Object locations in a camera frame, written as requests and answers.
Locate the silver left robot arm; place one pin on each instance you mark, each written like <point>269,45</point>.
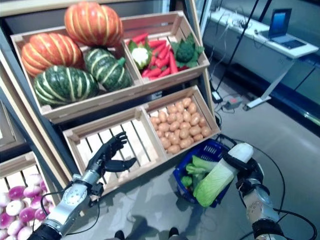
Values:
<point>70,200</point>

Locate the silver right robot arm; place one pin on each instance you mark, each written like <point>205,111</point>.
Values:
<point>257,205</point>

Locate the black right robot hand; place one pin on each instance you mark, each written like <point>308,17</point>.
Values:
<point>250,170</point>

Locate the green broccoli with leaves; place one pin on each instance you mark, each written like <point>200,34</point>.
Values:
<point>185,51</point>

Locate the wooden slatted cabbage crate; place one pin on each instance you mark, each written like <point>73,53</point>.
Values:
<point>100,123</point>

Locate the white glass door cabinet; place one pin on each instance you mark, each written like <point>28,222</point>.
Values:
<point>203,15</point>

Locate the wooden pumpkin crate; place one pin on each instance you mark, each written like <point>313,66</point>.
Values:
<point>87,105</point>

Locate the purple white onion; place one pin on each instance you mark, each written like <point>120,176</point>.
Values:
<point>31,191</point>
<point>16,192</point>
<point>33,178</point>
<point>15,207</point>
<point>36,202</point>
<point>40,213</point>
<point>2,200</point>
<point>26,214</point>
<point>6,220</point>
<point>25,233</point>
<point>16,227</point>

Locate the large green striped pumpkin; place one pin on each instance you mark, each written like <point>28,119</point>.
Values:
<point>65,86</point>

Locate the wooden potato crate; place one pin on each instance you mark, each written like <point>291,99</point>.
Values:
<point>170,97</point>

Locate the slanted black stand pole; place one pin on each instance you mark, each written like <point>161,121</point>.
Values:
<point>238,42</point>

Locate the round green vegetable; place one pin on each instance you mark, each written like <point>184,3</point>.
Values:
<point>186,180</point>

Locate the black metal rack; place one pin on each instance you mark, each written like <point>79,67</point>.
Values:
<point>265,8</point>

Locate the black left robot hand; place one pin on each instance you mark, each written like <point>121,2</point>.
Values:
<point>107,160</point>

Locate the wooden green pepper crate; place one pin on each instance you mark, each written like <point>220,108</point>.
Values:
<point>12,140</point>

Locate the grey box with red button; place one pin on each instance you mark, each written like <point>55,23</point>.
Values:
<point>232,102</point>

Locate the blue plastic shopping basket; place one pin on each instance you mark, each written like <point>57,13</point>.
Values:
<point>178,175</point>

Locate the black power adapter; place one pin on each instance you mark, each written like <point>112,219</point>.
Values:
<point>217,97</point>

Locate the wooden display shelf frame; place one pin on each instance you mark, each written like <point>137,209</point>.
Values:
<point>32,8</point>
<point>15,150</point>

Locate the green striped pumpkin with stem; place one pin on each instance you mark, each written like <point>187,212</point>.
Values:
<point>107,70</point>

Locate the open grey laptop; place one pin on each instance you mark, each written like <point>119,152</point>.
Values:
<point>280,21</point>

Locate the wooden onion crate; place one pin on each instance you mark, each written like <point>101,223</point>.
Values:
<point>20,165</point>

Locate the brown potato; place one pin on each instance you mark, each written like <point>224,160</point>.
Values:
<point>206,131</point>
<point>192,108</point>
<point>180,107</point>
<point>166,142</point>
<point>202,122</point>
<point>186,143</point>
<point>195,130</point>
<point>195,119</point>
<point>186,102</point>
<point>198,137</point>
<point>173,149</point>

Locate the white cauliflower with leaves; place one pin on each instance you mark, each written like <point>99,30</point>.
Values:
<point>140,55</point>

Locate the orange striped pumpkin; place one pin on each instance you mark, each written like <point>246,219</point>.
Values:
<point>92,25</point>
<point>50,53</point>

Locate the orange red carrot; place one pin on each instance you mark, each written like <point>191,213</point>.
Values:
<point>157,43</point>
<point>165,72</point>
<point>152,72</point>
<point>163,51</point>
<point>173,62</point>
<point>140,37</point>

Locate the white desk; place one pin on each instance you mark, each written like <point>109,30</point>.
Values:
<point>255,47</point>

